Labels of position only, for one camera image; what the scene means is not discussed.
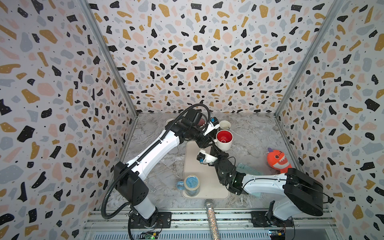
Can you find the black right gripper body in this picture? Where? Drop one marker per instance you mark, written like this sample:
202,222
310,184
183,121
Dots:
216,153

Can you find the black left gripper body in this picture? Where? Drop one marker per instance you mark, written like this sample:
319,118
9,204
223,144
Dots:
198,136

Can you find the white mug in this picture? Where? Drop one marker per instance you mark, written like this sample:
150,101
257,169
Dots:
224,140

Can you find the grey mug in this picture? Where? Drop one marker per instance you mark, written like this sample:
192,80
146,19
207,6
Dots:
225,125

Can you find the dark green mug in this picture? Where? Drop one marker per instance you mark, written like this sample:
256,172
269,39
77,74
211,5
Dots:
169,121

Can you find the pink ghost mug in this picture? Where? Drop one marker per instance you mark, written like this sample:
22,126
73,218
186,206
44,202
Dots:
202,122

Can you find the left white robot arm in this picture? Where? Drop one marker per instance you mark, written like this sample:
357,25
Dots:
129,177

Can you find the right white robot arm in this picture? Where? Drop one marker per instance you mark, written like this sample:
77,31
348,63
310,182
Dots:
301,193

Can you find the blue glazed mug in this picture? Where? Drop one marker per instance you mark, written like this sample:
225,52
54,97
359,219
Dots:
191,185

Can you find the teal cloth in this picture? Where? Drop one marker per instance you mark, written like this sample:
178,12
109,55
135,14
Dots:
241,168

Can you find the beige plastic tray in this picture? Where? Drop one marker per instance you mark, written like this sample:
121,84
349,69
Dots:
210,187

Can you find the red plush monster toy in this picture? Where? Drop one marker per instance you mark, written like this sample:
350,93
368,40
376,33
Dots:
278,161

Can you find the glittery tube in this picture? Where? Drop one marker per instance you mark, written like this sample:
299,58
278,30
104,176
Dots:
214,230

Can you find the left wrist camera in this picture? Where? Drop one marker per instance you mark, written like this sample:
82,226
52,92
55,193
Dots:
212,124

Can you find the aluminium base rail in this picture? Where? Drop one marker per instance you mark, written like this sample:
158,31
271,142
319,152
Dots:
193,224

